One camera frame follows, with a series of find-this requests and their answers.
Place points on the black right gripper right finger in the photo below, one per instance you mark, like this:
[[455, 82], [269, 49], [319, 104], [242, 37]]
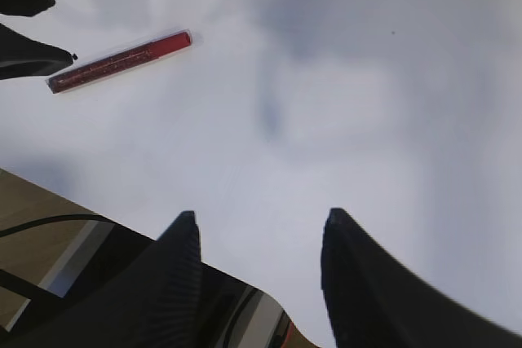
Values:
[[374, 301]]

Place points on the red glitter pen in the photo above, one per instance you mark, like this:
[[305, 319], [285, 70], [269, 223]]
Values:
[[120, 62]]

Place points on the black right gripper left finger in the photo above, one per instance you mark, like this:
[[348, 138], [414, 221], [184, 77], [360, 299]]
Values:
[[152, 303]]

